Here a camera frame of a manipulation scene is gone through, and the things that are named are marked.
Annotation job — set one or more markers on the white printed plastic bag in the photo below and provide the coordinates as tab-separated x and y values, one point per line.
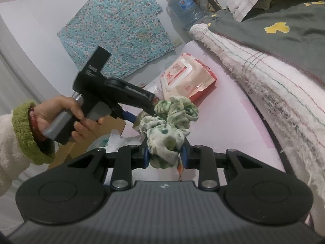
119	142

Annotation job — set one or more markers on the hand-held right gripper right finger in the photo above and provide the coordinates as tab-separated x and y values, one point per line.
185	157

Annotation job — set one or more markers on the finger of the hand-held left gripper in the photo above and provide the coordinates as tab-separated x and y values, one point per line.
130	117

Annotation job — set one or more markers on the white striped blanket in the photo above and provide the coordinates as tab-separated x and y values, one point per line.
279	96

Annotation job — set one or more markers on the blue floral wall cloth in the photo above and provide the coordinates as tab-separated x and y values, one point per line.
119	28

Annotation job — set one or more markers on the brown cardboard box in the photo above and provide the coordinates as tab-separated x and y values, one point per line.
111	129

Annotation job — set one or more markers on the green floral cloth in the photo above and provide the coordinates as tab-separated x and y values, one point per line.
170	122

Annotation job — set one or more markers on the blue water jug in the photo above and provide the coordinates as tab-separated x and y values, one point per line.
184	9

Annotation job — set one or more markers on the person's left hand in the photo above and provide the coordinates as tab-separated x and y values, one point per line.
50	109

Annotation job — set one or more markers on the pink wipes packet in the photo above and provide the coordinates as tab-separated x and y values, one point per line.
188	76

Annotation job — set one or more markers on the person's left forearm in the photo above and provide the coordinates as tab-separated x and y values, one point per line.
15	144

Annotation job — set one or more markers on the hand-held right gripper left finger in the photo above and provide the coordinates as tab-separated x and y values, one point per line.
146	157

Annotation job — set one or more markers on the grey blanket with yellow prints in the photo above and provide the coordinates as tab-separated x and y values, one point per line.
284	43

